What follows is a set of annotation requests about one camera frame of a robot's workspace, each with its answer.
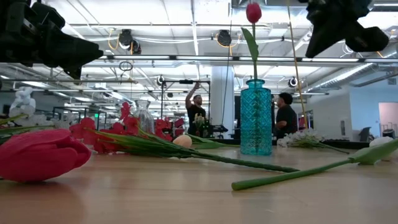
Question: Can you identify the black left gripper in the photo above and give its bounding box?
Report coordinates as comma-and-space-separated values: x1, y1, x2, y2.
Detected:
0, 0, 104, 80

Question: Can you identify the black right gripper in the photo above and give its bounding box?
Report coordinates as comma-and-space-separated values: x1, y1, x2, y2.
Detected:
298, 0, 389, 58

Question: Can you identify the red artificial tulip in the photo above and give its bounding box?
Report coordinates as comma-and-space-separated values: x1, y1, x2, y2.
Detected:
241, 2, 263, 82
0, 128, 93, 184

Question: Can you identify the red blossom flower bunch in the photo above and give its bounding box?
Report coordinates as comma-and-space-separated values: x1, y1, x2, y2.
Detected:
68, 101, 300, 174
154, 115, 187, 142

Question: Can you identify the white artificial tulip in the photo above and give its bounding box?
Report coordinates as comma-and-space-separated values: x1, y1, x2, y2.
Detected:
231, 136, 398, 192

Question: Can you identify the clear ribbed glass vase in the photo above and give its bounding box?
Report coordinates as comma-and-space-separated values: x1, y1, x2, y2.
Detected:
134, 99, 155, 134

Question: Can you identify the blue patterned glass vase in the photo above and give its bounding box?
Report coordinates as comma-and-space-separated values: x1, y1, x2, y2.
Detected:
239, 78, 273, 156

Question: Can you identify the red shelf rack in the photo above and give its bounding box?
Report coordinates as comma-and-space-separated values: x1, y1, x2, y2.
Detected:
297, 109, 314, 130

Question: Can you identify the person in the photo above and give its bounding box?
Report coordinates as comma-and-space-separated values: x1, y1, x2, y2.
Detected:
274, 92, 299, 140
185, 81, 208, 138

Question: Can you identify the grey office chair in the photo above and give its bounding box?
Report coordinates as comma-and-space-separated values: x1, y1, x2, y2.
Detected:
359, 126, 371, 142

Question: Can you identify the long ceiling light bar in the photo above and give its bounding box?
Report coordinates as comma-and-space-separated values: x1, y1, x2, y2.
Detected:
99, 54, 398, 63

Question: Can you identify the white building pillar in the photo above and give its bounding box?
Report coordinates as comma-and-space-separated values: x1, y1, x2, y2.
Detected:
210, 65, 236, 139

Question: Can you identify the yellow hanging cable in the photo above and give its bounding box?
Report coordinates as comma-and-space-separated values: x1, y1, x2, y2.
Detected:
285, 0, 309, 130

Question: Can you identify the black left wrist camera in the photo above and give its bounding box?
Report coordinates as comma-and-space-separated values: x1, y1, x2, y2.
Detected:
32, 1, 70, 34

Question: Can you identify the black background frame rig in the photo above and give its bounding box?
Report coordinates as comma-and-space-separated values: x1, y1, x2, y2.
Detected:
160, 79, 211, 138

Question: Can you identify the black aluminium table frame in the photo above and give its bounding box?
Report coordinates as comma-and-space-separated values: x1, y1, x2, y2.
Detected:
186, 136, 371, 150

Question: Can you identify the black hanging cable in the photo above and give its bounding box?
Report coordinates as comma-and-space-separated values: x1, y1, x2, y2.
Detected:
220, 0, 234, 127

